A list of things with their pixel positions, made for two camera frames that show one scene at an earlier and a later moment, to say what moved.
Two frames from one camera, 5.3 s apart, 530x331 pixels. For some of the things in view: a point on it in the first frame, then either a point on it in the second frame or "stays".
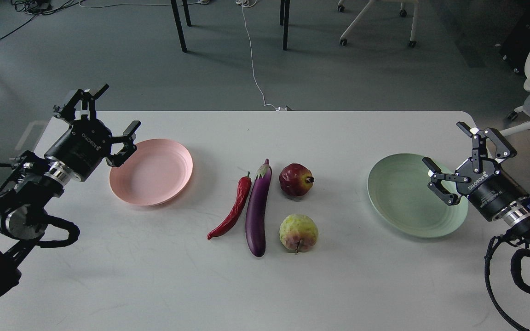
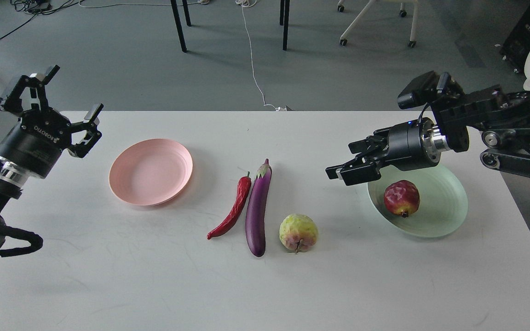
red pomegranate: (296, 179) to (402, 197)
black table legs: (180, 34) stays
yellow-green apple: (298, 233) stays
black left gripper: (87, 144) to (35, 144)
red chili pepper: (244, 185) stays
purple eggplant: (256, 219) stays
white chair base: (341, 8) stays
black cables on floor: (38, 7) stays
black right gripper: (490, 191) to (413, 145)
